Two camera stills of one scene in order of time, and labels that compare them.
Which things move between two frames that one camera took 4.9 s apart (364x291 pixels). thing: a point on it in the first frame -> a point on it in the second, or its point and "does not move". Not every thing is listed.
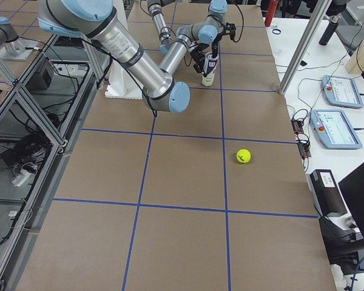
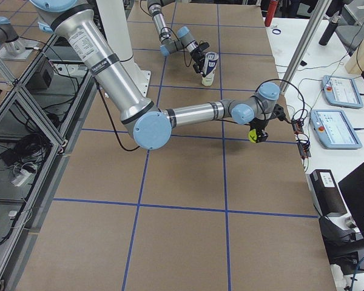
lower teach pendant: [335, 129] does not move
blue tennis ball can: [208, 76] does not move
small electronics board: [297, 126] does not move
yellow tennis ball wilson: [243, 156] -> [252, 136]
